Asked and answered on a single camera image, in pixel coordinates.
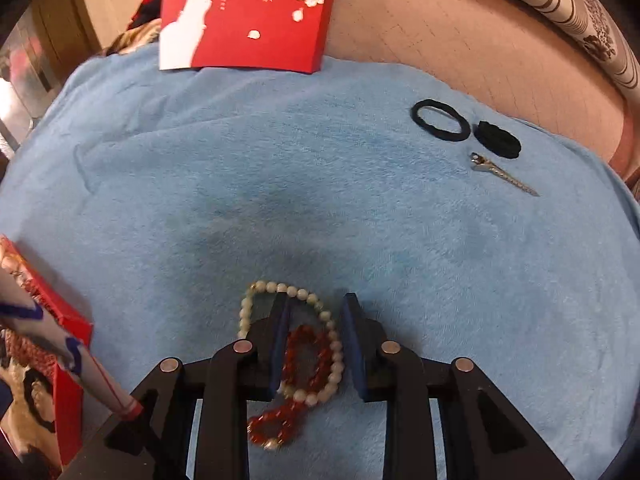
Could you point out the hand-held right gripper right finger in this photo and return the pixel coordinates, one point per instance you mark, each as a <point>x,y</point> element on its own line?
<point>352,350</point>

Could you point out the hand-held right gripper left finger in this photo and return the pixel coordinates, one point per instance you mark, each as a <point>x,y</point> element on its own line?
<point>280,350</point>

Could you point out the red gift box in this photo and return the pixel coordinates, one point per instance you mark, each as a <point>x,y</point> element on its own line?
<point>50,335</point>
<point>70,410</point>

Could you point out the red plaid scrunchie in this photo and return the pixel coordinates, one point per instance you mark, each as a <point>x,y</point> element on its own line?
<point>25,352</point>

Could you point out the blue towel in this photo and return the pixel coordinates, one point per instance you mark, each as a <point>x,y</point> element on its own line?
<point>250,185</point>

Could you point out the silver hair clip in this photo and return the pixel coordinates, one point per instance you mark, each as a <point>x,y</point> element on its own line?
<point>495,170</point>

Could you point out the red box with blossoms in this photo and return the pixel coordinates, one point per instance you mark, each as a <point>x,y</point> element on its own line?
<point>280,35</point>

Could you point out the pink sofa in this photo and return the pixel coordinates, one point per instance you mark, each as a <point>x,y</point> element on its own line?
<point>450,35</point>

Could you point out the dark clothing pile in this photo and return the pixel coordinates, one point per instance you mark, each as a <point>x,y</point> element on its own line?
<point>145,15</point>

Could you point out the brown wooden cabinet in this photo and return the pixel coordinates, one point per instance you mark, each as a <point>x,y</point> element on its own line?
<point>60,25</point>

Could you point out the long striped floral cushion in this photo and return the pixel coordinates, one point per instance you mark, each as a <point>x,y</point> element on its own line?
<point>575,0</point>

